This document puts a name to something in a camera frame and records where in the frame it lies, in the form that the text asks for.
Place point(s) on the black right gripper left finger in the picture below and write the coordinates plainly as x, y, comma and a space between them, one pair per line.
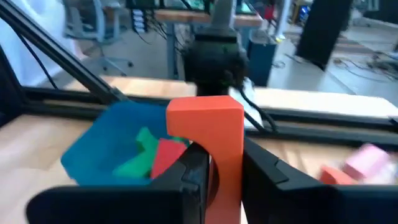
140, 205

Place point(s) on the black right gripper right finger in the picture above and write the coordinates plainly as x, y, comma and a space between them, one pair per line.
311, 205

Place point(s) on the green arch block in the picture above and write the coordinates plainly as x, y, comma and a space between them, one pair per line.
140, 158

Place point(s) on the red block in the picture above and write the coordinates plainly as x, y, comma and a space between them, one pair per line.
168, 155
334, 177

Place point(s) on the orange arch block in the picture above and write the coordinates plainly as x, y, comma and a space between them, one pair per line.
211, 124

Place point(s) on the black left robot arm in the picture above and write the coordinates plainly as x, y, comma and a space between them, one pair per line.
214, 62

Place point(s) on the pink block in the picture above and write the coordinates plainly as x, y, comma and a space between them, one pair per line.
367, 161

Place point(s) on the blue bin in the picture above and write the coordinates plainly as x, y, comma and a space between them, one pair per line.
102, 140

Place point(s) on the dark blue box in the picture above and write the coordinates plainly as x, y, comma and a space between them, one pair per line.
262, 62

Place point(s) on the black panel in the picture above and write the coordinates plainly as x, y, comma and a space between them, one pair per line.
323, 31

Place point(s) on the office chair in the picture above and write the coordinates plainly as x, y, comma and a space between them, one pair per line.
99, 34

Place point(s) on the wooden desk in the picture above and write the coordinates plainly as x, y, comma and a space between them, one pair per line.
186, 17

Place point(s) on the black frame strut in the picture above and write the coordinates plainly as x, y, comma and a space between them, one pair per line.
62, 53

